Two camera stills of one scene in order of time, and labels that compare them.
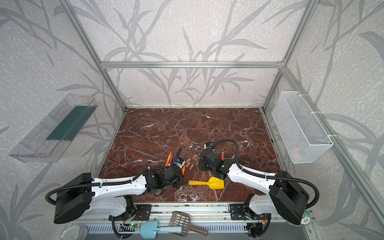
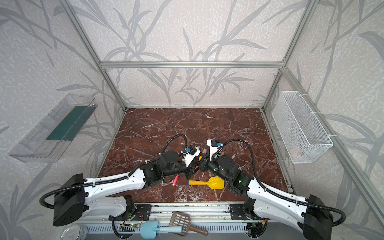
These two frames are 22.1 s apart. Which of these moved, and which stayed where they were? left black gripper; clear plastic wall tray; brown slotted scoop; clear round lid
Moved: left black gripper
Stayed: clear plastic wall tray; clear round lid; brown slotted scoop
